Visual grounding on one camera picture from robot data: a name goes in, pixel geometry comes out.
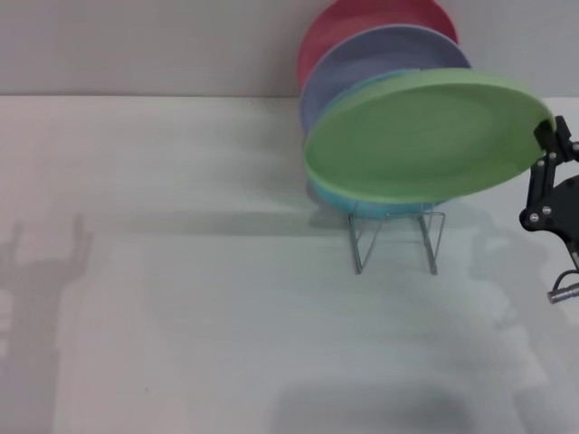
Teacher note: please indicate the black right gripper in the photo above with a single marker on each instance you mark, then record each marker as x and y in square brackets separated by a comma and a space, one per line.
[565, 208]

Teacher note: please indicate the green plate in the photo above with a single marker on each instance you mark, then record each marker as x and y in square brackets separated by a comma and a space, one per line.
[429, 135]

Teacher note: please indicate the purple plate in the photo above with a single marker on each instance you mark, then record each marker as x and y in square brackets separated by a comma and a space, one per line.
[362, 59]

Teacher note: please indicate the light blue plate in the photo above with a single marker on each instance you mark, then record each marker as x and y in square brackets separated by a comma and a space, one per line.
[329, 195]

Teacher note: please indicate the red plate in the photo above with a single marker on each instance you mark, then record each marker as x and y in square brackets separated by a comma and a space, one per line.
[362, 22]

